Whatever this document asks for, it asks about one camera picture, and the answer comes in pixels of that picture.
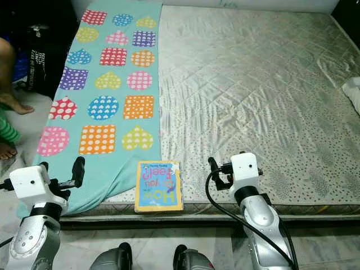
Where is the blue yellow children's book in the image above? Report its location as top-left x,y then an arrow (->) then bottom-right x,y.
135,160 -> 184,213

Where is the white pillow with green tree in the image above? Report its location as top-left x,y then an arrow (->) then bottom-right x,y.
342,77 -> 360,110

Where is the green plastic stool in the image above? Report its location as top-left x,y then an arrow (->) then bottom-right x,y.
0,104 -> 20,144

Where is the teal blanket with coloured shapes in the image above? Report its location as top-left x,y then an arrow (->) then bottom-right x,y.
34,0 -> 164,214

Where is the silver robot left leg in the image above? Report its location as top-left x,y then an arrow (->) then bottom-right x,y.
90,242 -> 133,270

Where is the beige quilted mattress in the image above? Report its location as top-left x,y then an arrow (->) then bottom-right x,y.
62,6 -> 360,217

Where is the blue plastic container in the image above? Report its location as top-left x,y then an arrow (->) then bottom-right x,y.
17,51 -> 32,79

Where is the person in grey shorts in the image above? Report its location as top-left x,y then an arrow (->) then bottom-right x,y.
0,37 -> 34,161

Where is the black bag with white print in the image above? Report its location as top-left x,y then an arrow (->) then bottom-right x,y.
22,22 -> 77,99

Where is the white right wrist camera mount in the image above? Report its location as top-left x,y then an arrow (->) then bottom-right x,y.
231,152 -> 259,189

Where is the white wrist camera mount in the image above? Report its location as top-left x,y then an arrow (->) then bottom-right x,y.
11,165 -> 68,212
231,152 -> 259,189

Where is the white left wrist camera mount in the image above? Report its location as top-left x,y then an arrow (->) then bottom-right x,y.
11,165 -> 68,212

